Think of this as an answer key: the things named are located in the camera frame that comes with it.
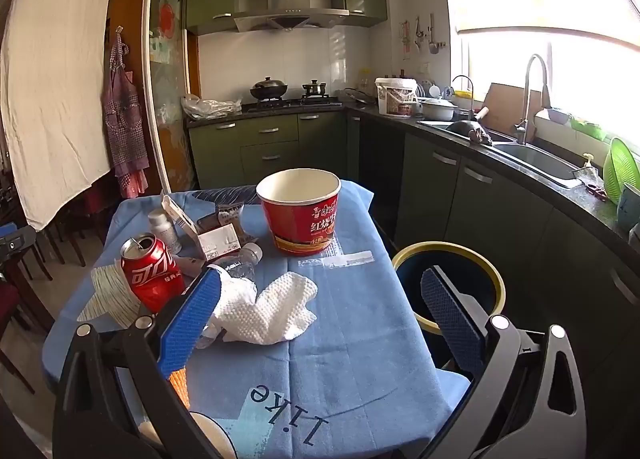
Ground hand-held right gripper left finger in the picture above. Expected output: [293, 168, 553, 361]
[52, 268, 236, 459]

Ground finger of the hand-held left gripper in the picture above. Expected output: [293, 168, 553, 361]
[0, 223, 37, 261]

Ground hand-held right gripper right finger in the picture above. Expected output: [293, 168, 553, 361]
[420, 265, 588, 459]

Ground dark bin with yellow rim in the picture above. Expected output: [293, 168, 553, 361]
[391, 240, 507, 371]

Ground red soda can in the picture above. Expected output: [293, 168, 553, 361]
[120, 233, 187, 315]

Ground clear plastic water bottle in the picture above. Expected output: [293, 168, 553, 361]
[200, 242, 264, 292]

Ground white paper towel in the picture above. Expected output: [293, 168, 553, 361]
[200, 273, 318, 346]

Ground white paper carton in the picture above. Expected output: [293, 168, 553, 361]
[161, 194, 240, 261]

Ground small grey pill bottle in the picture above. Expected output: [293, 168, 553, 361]
[147, 209, 182, 255]

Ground small snack packet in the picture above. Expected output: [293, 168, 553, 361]
[216, 202, 246, 236]

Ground red instant noodle cup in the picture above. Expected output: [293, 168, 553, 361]
[256, 168, 342, 257]

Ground dark green base cabinets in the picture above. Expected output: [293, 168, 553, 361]
[350, 114, 640, 440]

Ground blue printed tablecloth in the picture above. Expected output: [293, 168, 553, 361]
[42, 180, 473, 459]

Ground white hanging cloth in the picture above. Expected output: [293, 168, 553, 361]
[0, 0, 118, 232]

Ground checked purple apron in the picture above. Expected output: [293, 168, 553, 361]
[101, 26, 151, 199]

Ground steel kitchen sink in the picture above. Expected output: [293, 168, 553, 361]
[417, 119, 596, 189]

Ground black frying pan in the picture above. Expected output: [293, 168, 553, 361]
[446, 106, 493, 146]

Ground soap dispenser bottle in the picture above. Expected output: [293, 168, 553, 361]
[579, 153, 606, 186]

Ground white pot with lid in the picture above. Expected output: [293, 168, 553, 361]
[417, 96, 458, 121]

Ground clear plastic bag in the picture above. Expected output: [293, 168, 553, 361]
[181, 93, 243, 120]

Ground brown cardboard sheet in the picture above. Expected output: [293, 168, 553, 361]
[482, 82, 543, 135]

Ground green plastic colander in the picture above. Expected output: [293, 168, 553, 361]
[602, 136, 640, 205]

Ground white plastic bucket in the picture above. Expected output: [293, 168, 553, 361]
[375, 78, 418, 116]

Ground frosted glass sliding door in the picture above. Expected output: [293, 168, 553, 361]
[142, 0, 201, 195]

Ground steel kitchen faucet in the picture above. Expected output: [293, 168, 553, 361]
[515, 54, 552, 145]

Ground gas stove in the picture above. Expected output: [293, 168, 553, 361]
[242, 95, 343, 113]

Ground black wok with lid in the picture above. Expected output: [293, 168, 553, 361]
[250, 76, 291, 101]

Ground hanging metal ladle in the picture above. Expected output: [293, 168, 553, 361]
[427, 14, 442, 55]

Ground steel range hood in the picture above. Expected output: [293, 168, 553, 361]
[233, 0, 350, 33]

